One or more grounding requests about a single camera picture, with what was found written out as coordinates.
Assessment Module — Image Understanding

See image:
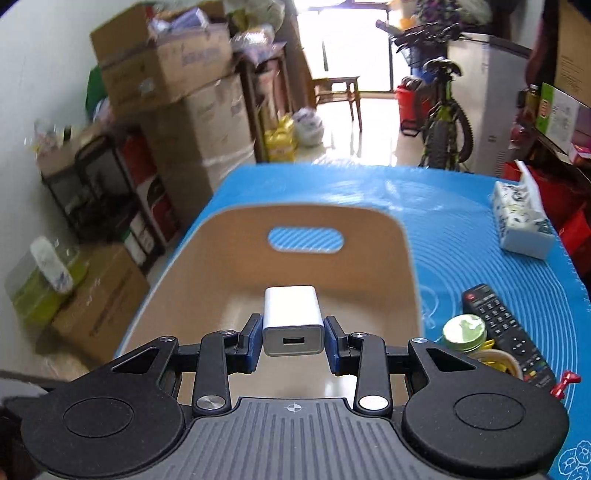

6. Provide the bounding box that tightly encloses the green black bicycle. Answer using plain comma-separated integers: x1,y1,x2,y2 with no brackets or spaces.
376,20,474,172

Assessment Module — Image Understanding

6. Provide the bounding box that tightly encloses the yellow oil jug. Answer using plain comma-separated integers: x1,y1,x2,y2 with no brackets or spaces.
264,115,297,163

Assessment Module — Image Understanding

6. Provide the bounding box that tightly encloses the tissue box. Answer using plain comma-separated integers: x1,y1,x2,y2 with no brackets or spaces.
491,160,555,260

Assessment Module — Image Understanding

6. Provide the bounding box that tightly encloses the black remote control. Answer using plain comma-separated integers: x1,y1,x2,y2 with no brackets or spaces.
462,284,556,391

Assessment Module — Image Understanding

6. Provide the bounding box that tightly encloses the green white product box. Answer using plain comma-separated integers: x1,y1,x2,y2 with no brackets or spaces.
536,83,580,153

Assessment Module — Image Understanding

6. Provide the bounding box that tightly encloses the black metal shelf rack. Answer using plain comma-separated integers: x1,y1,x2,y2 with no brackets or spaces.
37,127,180,272

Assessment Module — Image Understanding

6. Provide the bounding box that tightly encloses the blue silicone baking mat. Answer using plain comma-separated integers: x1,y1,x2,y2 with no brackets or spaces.
121,165,590,479

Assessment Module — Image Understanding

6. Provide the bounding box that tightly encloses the wooden chair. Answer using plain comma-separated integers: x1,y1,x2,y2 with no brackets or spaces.
311,41,364,134

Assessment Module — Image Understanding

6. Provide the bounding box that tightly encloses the large stacked cardboard box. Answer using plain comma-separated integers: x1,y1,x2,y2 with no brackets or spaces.
139,75,256,229

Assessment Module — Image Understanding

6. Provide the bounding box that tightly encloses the red plastic pliers tool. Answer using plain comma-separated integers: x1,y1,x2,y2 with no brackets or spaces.
550,370,581,401

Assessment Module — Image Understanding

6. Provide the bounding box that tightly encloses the masking tape roll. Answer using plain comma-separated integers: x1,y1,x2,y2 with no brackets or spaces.
468,349,524,380

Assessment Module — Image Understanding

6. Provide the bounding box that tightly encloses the white refrigerator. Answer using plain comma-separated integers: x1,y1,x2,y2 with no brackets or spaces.
448,33,531,177

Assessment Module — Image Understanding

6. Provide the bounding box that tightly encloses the beige plastic storage bin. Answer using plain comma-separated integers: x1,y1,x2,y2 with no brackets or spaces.
120,204,425,352

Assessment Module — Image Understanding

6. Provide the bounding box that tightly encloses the top cardboard box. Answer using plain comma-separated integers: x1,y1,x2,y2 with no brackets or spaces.
90,2,232,117

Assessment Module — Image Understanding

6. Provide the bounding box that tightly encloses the white usb charger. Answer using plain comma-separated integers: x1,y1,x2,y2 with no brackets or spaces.
263,285,325,357

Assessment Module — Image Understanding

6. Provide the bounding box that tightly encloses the white plastic bag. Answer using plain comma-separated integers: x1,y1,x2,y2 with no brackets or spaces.
293,107,325,148

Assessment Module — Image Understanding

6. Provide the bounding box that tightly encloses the floor cardboard box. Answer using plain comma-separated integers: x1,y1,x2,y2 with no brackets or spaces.
50,244,149,364

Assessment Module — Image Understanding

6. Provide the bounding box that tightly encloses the green plastic container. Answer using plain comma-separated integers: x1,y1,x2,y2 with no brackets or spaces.
4,236,88,327

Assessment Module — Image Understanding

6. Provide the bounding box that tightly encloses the green lid jar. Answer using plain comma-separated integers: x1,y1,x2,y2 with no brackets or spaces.
443,314,487,353

